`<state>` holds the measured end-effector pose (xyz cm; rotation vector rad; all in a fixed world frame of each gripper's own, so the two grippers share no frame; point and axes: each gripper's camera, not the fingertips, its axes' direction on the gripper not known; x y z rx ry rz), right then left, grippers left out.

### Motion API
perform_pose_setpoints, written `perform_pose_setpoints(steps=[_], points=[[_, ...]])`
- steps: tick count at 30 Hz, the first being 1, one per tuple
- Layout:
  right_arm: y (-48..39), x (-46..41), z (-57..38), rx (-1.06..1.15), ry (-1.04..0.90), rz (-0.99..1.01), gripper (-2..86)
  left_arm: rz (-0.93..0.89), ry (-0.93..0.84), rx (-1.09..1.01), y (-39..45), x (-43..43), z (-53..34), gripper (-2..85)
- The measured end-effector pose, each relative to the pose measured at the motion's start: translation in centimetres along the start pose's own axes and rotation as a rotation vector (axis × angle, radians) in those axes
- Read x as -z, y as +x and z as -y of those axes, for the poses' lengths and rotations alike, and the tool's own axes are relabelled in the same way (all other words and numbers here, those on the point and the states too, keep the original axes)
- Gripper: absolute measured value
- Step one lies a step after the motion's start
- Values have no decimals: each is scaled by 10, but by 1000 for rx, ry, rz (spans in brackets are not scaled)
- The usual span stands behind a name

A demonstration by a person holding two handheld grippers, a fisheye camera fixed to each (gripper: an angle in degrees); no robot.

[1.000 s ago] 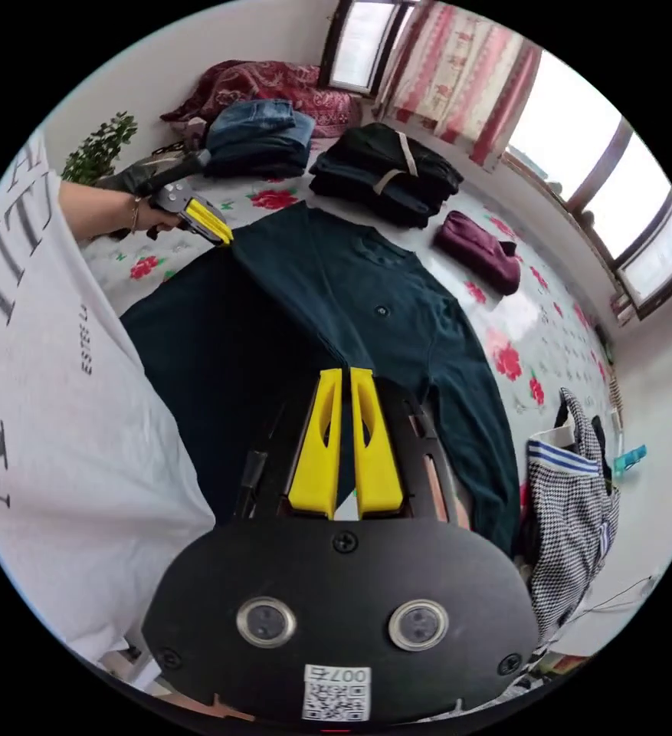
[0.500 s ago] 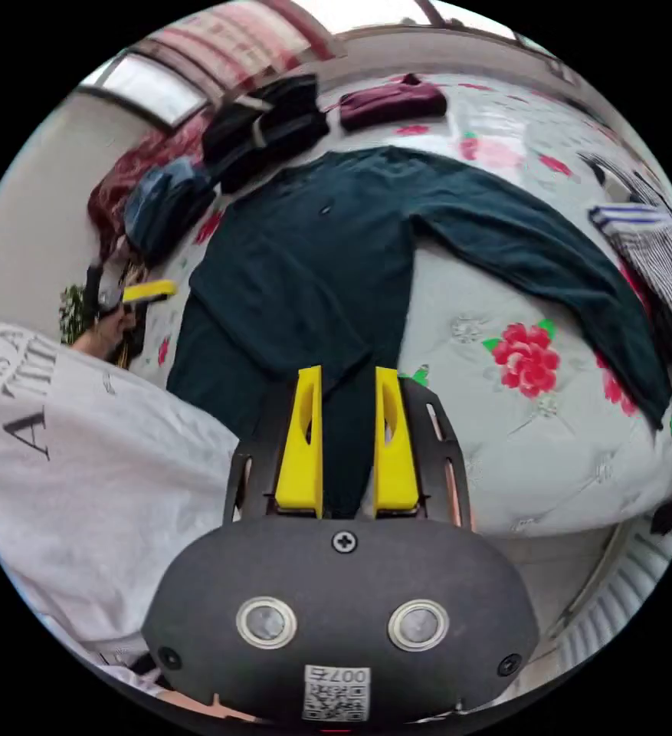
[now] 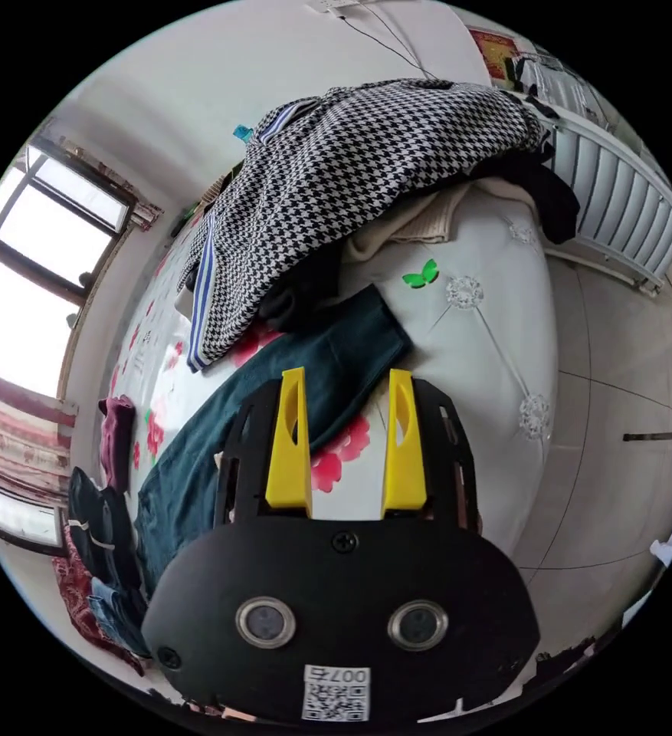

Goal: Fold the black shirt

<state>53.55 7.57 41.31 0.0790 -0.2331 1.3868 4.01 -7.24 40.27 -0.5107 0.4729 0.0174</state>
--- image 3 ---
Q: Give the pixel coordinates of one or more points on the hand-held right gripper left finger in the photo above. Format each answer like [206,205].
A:
[287,460]

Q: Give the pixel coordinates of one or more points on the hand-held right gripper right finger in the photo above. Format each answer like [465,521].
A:
[406,466]

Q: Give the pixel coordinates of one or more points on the dark teal trousers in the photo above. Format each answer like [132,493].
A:
[243,414]

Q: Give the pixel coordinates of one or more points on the bed with floral sheet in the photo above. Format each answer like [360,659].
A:
[485,368]

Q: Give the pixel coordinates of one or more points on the pile of dark clothes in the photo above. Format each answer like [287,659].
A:
[106,535]

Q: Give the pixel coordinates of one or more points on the pile of clothes with houndstooth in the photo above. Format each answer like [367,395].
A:
[335,190]

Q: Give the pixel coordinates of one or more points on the striped red curtain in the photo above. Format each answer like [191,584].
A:
[14,425]

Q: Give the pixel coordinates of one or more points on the window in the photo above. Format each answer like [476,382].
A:
[31,276]

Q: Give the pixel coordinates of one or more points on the white radiator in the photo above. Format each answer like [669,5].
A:
[617,195]

